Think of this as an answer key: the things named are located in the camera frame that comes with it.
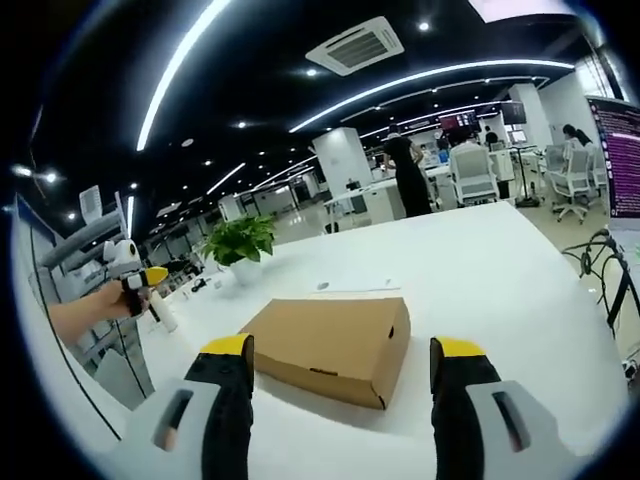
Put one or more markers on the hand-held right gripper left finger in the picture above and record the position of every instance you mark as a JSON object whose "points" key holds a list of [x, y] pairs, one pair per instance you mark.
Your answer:
{"points": [[220, 400]]}

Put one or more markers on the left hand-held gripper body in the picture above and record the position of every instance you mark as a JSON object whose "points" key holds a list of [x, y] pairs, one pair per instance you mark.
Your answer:
{"points": [[120, 262]]}

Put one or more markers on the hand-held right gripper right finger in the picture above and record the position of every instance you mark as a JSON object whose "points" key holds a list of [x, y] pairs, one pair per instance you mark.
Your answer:
{"points": [[470, 400]]}

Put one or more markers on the brown cardboard shoe box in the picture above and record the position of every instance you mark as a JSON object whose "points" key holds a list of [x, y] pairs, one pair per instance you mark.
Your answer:
{"points": [[330, 340]]}

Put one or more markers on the person's left hand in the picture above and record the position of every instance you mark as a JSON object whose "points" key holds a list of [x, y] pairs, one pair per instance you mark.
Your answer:
{"points": [[125, 300]]}

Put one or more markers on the grey shelf rack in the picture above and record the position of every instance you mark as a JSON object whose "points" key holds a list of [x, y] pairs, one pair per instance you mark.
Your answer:
{"points": [[90, 280]]}

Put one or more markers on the white spray bottle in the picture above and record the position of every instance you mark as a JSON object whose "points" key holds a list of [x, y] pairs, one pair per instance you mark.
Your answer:
{"points": [[165, 312]]}

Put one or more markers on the small black object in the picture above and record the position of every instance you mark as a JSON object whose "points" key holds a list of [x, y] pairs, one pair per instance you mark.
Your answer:
{"points": [[200, 286]]}

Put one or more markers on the green potted plant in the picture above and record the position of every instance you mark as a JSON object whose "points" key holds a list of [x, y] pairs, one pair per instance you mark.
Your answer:
{"points": [[240, 250]]}

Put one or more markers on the white desk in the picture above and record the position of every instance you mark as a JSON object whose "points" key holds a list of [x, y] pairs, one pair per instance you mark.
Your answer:
{"points": [[367, 200]]}

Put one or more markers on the white office chair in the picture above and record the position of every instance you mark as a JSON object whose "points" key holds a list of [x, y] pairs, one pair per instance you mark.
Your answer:
{"points": [[472, 175], [572, 180]]}

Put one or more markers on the computer monitor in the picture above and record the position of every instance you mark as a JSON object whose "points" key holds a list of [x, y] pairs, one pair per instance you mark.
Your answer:
{"points": [[617, 165]]}

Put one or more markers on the ceiling air conditioner vent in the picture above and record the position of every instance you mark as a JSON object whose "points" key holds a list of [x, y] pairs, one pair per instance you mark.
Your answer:
{"points": [[356, 46]]}

